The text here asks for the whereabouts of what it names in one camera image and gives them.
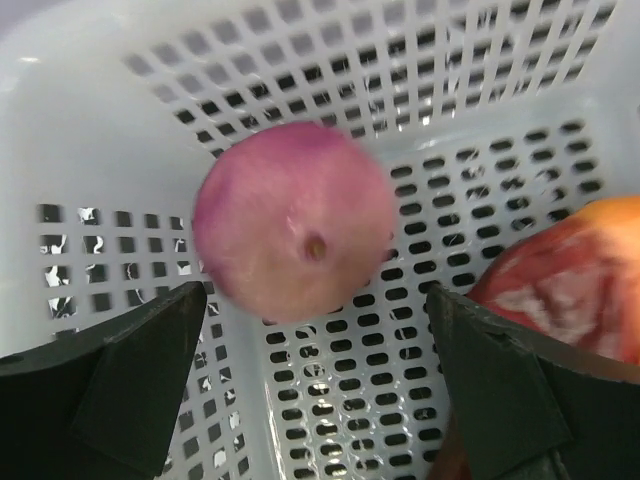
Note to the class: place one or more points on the purple onion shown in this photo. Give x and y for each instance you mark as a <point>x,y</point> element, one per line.
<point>292,221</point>

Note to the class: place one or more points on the orange papaya slice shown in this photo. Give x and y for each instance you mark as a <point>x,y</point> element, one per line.
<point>576,282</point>

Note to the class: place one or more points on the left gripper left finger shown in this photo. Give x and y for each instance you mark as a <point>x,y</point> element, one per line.
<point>101,403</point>

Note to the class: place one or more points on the white perforated plastic basket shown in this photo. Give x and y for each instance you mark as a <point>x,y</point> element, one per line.
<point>494,120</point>

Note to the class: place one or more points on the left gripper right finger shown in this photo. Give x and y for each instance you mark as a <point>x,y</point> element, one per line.
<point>528,406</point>

